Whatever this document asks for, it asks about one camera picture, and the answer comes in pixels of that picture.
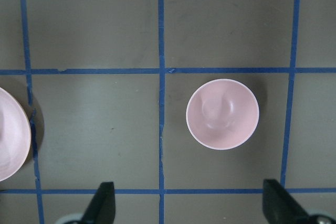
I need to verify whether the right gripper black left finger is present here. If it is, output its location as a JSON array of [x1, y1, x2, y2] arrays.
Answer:
[[80, 182, 116, 223]]

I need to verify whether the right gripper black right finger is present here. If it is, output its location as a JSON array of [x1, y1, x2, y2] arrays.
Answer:
[[262, 179, 310, 224]]

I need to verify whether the pink plate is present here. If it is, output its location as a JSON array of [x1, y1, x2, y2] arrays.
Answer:
[[1, 89, 32, 181]]

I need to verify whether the pink bowl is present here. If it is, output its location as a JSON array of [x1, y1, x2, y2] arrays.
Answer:
[[185, 79, 260, 150]]

